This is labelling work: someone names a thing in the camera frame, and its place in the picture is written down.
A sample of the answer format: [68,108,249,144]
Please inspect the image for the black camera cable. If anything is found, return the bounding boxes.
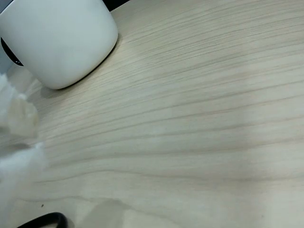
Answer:
[15,212,69,228]

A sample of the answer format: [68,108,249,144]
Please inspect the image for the white mug black handle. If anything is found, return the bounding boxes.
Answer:
[0,0,119,90]

